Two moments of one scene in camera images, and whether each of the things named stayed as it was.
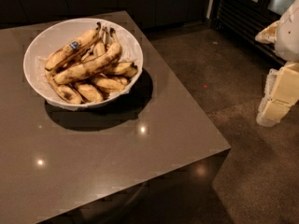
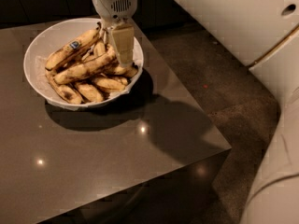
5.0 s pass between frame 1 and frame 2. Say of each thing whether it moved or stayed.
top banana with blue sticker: stayed
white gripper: moved
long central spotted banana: stayed
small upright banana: stayed
